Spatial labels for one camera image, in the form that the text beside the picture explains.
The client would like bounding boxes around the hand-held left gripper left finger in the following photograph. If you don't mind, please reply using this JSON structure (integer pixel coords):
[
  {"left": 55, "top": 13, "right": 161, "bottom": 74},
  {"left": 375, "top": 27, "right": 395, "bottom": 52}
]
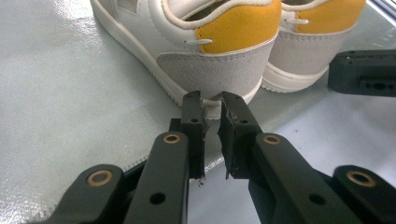
[{"left": 168, "top": 90, "right": 207, "bottom": 180}]

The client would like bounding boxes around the white sneaker with yellow heel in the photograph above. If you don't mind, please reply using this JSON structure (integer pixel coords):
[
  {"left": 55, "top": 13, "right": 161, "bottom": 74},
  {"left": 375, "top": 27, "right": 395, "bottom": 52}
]
[
  {"left": 89, "top": 0, "right": 283, "bottom": 120},
  {"left": 261, "top": 0, "right": 368, "bottom": 94}
]

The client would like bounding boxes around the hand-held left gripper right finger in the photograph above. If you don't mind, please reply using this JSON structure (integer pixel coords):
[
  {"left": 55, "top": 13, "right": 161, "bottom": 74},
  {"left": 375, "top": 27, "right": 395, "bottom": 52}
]
[{"left": 217, "top": 91, "right": 264, "bottom": 181}]

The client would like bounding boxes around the light blue table mat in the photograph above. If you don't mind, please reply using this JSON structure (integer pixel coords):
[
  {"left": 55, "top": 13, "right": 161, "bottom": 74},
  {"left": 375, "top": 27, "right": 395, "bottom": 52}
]
[{"left": 186, "top": 83, "right": 396, "bottom": 224}]

